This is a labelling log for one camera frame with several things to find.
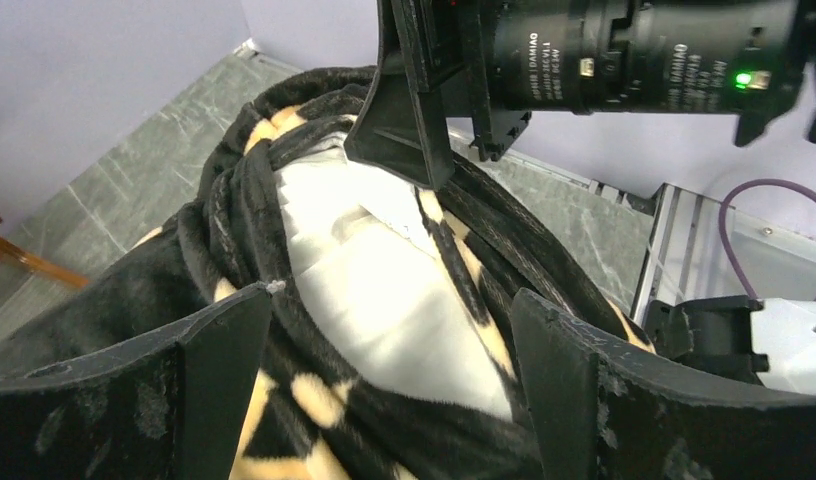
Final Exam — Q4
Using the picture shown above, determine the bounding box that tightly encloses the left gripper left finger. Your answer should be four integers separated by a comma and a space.
0, 282, 285, 479

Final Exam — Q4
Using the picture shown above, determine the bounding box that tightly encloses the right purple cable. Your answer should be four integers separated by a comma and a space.
717, 177, 816, 303

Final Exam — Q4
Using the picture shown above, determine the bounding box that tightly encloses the wooden two-tier shelf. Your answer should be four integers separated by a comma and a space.
0, 217, 88, 288

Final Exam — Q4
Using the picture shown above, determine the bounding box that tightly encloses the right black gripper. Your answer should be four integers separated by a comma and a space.
345, 1, 637, 190

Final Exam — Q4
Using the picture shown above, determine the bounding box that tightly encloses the black floral pillowcase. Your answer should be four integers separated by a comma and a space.
0, 66, 653, 479

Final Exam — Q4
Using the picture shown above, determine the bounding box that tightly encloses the aluminium frame rail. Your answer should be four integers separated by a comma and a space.
631, 184, 816, 324

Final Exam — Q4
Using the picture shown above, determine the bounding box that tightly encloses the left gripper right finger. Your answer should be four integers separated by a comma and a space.
511, 289, 816, 479

